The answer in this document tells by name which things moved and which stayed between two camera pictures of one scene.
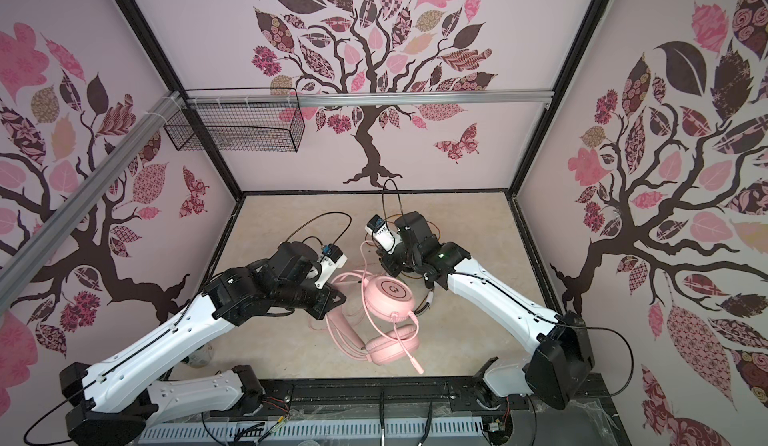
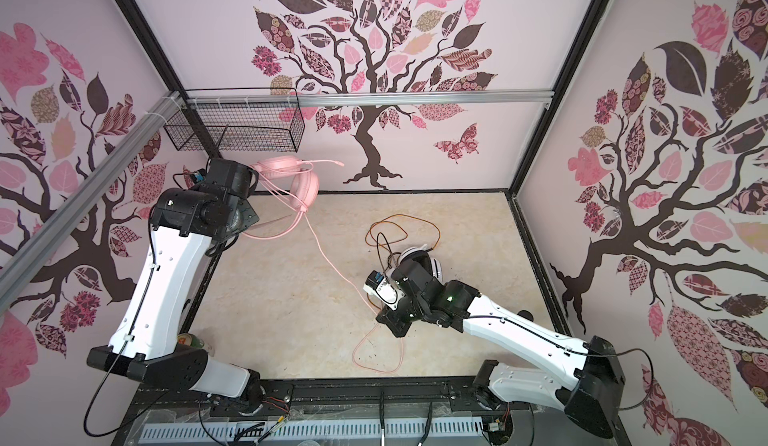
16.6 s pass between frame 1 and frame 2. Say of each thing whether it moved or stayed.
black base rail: stayed
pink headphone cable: moved
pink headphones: moved
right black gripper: moved
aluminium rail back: stayed
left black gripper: moved
